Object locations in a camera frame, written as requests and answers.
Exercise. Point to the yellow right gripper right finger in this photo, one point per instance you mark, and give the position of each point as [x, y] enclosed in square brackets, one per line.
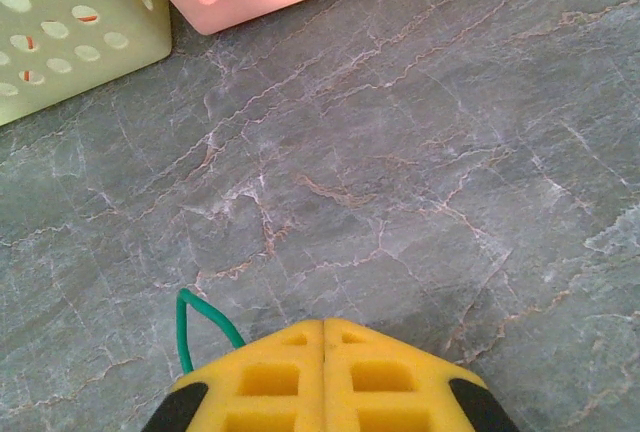
[430, 392]

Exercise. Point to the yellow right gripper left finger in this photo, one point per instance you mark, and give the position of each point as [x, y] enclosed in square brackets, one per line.
[225, 387]

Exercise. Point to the pale green plastic basket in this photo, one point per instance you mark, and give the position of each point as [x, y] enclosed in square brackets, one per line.
[155, 42]

